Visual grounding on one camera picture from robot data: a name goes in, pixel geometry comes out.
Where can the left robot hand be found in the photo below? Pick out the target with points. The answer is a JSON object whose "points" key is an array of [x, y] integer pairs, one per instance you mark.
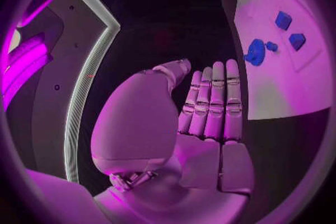
{"points": [[147, 123]]}

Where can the white task board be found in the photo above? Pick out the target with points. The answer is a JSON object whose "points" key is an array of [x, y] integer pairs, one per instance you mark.
{"points": [[283, 60]]}

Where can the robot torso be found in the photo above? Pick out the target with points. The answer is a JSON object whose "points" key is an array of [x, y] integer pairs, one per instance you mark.
{"points": [[55, 72]]}

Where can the blue gear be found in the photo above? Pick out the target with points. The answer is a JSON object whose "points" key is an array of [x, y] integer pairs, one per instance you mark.
{"points": [[255, 55]]}

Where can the blue block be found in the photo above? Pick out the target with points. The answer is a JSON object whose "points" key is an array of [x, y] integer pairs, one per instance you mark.
{"points": [[297, 41], [283, 20]]}

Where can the blue peg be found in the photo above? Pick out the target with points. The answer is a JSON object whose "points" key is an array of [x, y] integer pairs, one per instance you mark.
{"points": [[272, 46]]}

